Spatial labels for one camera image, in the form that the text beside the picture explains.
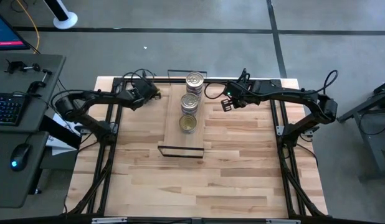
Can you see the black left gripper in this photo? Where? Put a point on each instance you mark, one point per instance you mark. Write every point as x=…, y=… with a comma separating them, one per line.
x=142, y=90

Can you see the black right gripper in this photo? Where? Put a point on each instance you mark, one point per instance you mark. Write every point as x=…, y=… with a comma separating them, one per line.
x=242, y=93

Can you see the wooden tray board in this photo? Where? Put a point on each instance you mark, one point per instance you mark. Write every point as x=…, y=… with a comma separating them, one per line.
x=173, y=133

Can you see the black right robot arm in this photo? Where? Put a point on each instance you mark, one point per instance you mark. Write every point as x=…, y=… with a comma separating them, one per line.
x=289, y=91

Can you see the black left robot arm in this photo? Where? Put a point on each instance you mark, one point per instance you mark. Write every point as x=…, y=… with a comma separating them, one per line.
x=96, y=95

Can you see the black table edge clamp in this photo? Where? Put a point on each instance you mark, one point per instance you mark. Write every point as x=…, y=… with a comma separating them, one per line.
x=144, y=74
x=243, y=74

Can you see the white paper sheet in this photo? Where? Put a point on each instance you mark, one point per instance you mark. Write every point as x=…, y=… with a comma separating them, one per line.
x=60, y=119
x=60, y=148

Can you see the white round pole stand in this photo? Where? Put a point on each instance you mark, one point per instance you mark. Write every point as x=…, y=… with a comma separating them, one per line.
x=66, y=20

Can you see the black desk clamp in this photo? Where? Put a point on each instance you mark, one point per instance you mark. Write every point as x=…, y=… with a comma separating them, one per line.
x=36, y=84
x=15, y=66

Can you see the grey side desk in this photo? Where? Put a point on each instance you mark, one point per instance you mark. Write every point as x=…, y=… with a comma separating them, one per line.
x=12, y=77

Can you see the black computer mouse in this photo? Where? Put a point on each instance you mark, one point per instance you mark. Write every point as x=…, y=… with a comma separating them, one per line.
x=20, y=157

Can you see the backlit black keyboard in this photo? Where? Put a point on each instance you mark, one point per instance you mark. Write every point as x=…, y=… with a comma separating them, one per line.
x=7, y=109

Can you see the grey metal cart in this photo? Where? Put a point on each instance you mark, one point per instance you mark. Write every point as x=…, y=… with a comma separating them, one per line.
x=376, y=140

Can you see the computer monitor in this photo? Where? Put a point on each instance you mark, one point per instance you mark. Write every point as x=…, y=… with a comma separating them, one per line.
x=5, y=34

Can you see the black aluminium table frame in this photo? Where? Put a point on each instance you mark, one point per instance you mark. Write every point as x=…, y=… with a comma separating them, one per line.
x=212, y=79

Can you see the small silver edge bracket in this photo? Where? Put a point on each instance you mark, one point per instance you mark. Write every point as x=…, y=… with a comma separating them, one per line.
x=196, y=221

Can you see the long silver edge bracket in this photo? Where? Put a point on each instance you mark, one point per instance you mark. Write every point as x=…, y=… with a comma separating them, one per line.
x=283, y=221
x=109, y=220

